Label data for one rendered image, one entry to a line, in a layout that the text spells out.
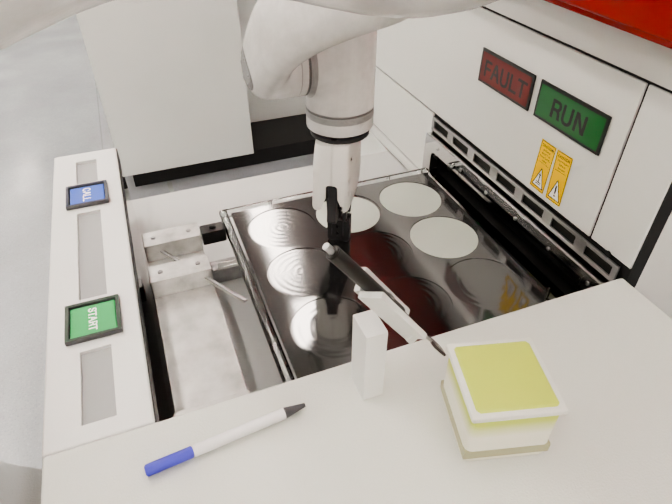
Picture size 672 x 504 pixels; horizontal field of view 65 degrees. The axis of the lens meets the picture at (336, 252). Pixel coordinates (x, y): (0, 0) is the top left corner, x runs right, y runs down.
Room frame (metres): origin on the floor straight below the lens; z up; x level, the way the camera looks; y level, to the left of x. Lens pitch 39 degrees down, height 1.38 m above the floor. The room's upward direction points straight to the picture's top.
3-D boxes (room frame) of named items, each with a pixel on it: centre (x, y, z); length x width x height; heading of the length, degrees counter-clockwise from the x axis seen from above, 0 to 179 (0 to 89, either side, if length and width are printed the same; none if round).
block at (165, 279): (0.54, 0.21, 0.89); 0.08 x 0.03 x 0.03; 111
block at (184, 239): (0.62, 0.24, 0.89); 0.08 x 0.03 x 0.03; 111
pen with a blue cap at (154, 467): (0.25, 0.09, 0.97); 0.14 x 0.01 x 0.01; 117
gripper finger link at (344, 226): (0.60, 0.00, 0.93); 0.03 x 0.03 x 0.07; 78
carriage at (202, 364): (0.47, 0.18, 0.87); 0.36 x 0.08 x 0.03; 21
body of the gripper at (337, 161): (0.62, 0.00, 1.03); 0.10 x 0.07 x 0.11; 168
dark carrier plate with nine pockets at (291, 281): (0.58, -0.06, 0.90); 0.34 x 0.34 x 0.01; 21
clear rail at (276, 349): (0.52, 0.11, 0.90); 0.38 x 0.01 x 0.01; 21
